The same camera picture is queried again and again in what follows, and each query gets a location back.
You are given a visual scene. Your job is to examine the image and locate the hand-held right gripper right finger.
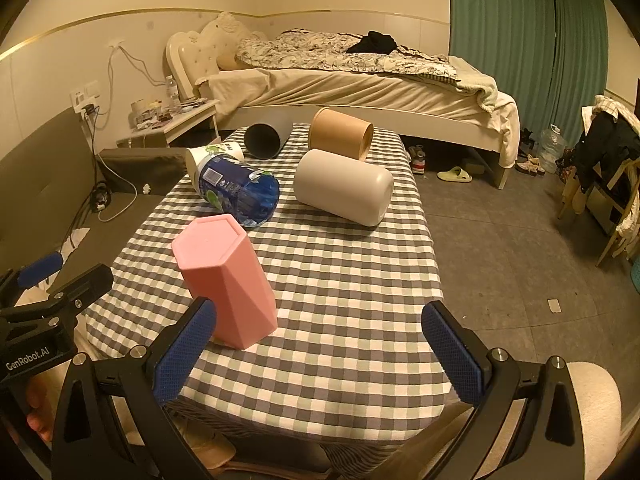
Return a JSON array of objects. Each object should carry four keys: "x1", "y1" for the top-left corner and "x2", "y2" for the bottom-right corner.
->
[{"x1": 421, "y1": 301, "x2": 588, "y2": 480}]

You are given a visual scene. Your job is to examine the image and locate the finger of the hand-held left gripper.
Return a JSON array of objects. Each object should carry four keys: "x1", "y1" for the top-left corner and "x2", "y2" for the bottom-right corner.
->
[
  {"x1": 0, "y1": 252, "x2": 64, "y2": 306},
  {"x1": 45, "y1": 263, "x2": 115, "y2": 313}
]

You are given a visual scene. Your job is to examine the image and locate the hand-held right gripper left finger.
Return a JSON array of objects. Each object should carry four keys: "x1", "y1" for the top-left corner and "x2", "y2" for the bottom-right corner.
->
[{"x1": 50, "y1": 296, "x2": 218, "y2": 480}]

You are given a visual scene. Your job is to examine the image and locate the pink faceted cup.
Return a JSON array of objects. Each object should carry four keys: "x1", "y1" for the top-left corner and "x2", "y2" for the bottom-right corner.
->
[{"x1": 171, "y1": 213, "x2": 279, "y2": 350}]

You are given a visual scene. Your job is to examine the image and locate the blue and white printed cup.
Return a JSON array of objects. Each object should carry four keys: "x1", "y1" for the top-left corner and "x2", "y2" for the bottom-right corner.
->
[{"x1": 185, "y1": 142, "x2": 281, "y2": 230}]

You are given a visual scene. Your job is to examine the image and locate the large white cup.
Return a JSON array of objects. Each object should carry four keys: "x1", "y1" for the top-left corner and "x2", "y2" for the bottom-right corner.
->
[{"x1": 293, "y1": 148, "x2": 395, "y2": 228}]

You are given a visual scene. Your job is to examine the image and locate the dark grey cup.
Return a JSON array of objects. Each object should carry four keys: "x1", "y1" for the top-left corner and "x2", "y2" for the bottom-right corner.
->
[{"x1": 244, "y1": 121, "x2": 294, "y2": 160}]

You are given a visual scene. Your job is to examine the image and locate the brown paper cup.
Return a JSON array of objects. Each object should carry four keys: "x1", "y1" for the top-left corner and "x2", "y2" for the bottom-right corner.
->
[{"x1": 308, "y1": 107, "x2": 375, "y2": 163}]

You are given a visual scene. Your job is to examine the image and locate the person's left hand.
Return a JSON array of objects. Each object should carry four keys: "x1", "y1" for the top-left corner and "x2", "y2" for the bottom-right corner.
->
[{"x1": 24, "y1": 374, "x2": 57, "y2": 445}]

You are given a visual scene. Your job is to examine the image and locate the grey sofa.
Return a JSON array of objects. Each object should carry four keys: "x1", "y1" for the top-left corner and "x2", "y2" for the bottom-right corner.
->
[{"x1": 0, "y1": 106, "x2": 188, "y2": 283}]

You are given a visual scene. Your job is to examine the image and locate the tan shoe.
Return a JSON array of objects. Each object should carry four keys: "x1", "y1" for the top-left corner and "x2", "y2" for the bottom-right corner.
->
[{"x1": 172, "y1": 416, "x2": 237, "y2": 472}]

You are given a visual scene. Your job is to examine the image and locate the checkered tablecloth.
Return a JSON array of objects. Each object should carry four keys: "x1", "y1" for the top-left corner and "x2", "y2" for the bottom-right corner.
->
[{"x1": 82, "y1": 122, "x2": 454, "y2": 467}]

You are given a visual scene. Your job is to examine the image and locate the beige round stool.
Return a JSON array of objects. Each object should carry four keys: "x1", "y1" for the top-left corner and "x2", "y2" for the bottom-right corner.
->
[{"x1": 430, "y1": 359, "x2": 624, "y2": 480}]

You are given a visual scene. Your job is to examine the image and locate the green slipper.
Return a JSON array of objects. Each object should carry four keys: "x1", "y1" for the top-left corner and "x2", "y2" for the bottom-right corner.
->
[{"x1": 437, "y1": 165, "x2": 474, "y2": 184}]

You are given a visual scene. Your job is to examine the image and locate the white nightstand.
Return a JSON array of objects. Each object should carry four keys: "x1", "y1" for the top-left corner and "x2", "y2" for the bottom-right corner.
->
[{"x1": 116, "y1": 98, "x2": 222, "y2": 149}]

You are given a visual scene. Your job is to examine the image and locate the light shoes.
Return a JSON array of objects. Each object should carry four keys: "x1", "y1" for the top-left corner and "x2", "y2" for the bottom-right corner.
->
[{"x1": 515, "y1": 152, "x2": 547, "y2": 177}]

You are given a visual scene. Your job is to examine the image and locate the wooden chair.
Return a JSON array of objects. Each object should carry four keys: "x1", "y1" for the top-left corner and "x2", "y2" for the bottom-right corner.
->
[{"x1": 556, "y1": 155, "x2": 640, "y2": 269}]

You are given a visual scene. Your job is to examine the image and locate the large water jug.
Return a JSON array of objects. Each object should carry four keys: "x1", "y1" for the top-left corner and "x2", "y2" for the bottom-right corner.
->
[{"x1": 538, "y1": 123, "x2": 569, "y2": 174}]

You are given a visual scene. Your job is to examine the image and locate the dark jacket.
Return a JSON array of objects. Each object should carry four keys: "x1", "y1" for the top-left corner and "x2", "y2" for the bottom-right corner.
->
[{"x1": 571, "y1": 109, "x2": 640, "y2": 192}]

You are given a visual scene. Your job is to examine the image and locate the tan pillow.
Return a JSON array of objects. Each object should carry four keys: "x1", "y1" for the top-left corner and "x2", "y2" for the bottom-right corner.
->
[{"x1": 216, "y1": 52, "x2": 251, "y2": 72}]

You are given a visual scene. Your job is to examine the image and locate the white bed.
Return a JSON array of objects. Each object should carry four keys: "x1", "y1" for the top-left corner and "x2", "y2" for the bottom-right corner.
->
[{"x1": 166, "y1": 12, "x2": 521, "y2": 191}]

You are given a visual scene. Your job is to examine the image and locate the pale green towel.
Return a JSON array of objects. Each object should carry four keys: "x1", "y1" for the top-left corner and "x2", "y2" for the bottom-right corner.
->
[{"x1": 447, "y1": 57, "x2": 502, "y2": 112}]

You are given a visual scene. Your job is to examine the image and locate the plaid cloth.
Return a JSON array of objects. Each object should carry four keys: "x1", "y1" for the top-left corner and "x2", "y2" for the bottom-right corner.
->
[{"x1": 592, "y1": 93, "x2": 635, "y2": 122}]

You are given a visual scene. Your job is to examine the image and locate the black clothing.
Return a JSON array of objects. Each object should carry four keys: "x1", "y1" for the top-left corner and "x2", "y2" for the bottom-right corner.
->
[{"x1": 346, "y1": 31, "x2": 399, "y2": 55}]

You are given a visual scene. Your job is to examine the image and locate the green curtain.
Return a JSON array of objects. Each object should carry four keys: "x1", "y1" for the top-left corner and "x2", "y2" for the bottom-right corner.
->
[{"x1": 448, "y1": 0, "x2": 609, "y2": 137}]

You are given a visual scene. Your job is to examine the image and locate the floral patterned blanket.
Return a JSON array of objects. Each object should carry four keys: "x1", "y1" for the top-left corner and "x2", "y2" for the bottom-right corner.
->
[{"x1": 235, "y1": 30, "x2": 459, "y2": 82}]

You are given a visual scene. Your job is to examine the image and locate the black cable bundle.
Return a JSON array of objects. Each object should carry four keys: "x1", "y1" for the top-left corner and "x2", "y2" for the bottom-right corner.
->
[{"x1": 75, "y1": 182, "x2": 114, "y2": 242}]

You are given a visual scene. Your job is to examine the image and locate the white charging cable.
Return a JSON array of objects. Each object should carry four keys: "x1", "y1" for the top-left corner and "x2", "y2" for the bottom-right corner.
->
[{"x1": 82, "y1": 110, "x2": 139, "y2": 224}]

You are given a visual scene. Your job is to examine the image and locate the wall power outlet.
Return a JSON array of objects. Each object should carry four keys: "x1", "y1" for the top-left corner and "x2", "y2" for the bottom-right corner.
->
[{"x1": 70, "y1": 80, "x2": 102, "y2": 115}]

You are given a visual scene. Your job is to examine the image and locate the white wall cable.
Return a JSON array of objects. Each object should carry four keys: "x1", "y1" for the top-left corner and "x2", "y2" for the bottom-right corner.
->
[{"x1": 92, "y1": 40, "x2": 167, "y2": 92}]

